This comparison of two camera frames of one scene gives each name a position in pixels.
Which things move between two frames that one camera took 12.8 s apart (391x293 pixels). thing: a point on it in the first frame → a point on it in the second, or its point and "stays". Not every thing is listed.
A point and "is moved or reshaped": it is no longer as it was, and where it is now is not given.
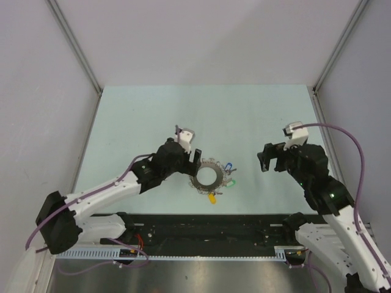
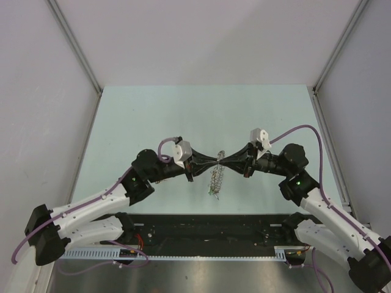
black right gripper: (270, 151) → (244, 161)
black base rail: (219, 230) stays
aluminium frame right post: (354, 19) stays
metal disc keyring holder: (220, 179) is moved or reshaped
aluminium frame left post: (76, 46) stays
